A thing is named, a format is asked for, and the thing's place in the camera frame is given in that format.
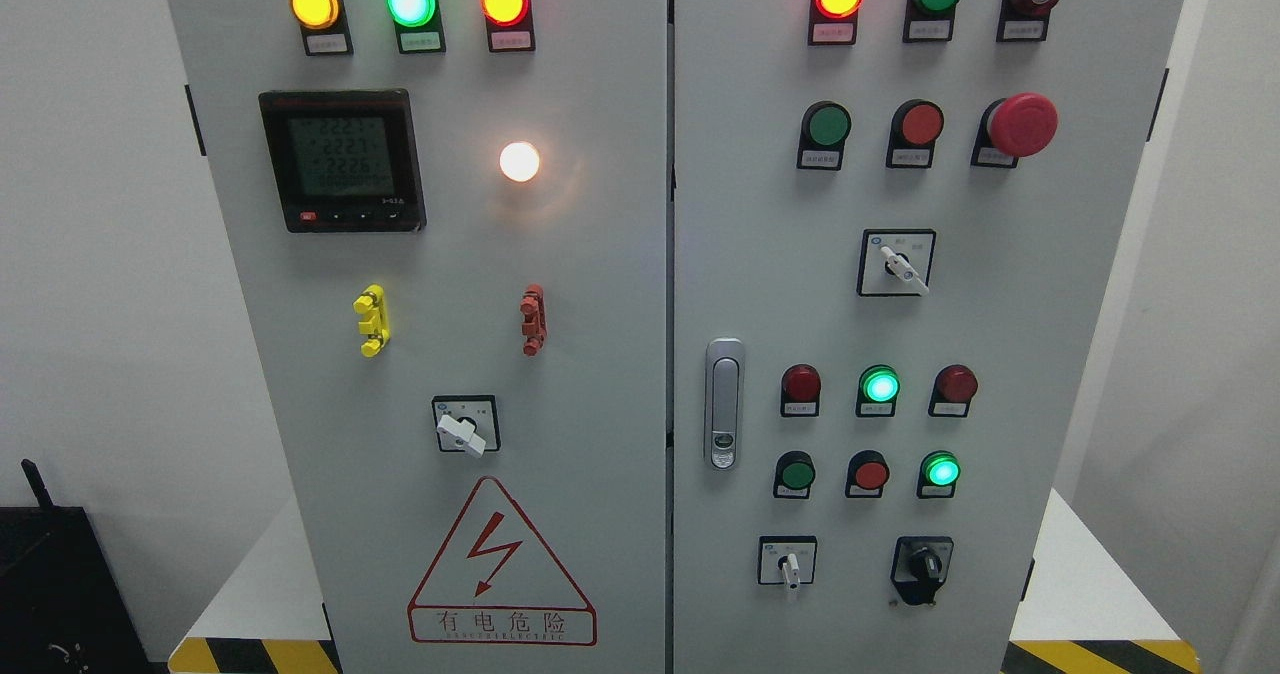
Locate grey cabinet door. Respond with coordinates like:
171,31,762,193
168,0,668,673
671,0,1183,673

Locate lit green push button lower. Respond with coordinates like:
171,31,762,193
916,450,961,498

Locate dark red indicator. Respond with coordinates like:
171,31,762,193
929,364,979,418
780,363,822,418

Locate red push button upper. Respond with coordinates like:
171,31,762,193
884,98,945,169

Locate green indicator light top left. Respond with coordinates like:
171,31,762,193
387,0,445,54

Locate red-orange indicator light top left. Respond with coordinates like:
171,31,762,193
480,0,536,52

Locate yellow indicator light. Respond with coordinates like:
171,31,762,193
291,0,353,56

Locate red mushroom emergency stop button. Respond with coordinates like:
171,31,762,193
972,92,1059,169

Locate black box with antenna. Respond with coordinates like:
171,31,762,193
1,459,152,673

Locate white selector switch left door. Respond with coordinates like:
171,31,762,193
431,393,502,457

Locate yellow terminal connector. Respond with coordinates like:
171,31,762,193
353,285,390,358

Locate red electric hazard warning sticker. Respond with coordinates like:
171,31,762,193
407,474,596,646

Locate white selector switch upper right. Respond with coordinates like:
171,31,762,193
858,229,937,297

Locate dark red indicator right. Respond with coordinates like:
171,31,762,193
929,364,979,418

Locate green push button upper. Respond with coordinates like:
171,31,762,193
796,100,851,171

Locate right grey cabinet door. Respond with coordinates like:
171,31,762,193
671,0,1183,673

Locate red terminal connector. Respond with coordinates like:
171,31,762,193
518,285,548,358

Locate black rotary knob switch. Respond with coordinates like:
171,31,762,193
890,536,954,606

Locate lit red indicator top right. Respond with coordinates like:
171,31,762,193
806,0,863,46

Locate left grey cabinet door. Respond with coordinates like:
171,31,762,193
168,0,668,673

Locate white selector switch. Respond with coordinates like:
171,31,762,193
858,229,937,297
756,536,818,591

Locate dark red indicator left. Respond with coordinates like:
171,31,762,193
780,363,822,418

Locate black digital power meter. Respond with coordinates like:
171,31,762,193
259,90,426,233

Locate dark green indicator top right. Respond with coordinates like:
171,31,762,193
902,0,960,42

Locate white glowing indicator light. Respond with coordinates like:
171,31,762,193
499,141,541,183

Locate lit green indicator middle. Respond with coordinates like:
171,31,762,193
855,364,900,418

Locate white platform with hazard stripes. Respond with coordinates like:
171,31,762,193
164,492,1202,673

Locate red push button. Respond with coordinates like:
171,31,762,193
884,98,945,169
845,450,891,498

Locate white selector switch lower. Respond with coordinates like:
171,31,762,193
756,536,818,591

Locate silver door handle lock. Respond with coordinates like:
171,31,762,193
704,338,745,472

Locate red push button lower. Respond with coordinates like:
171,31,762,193
845,450,891,498

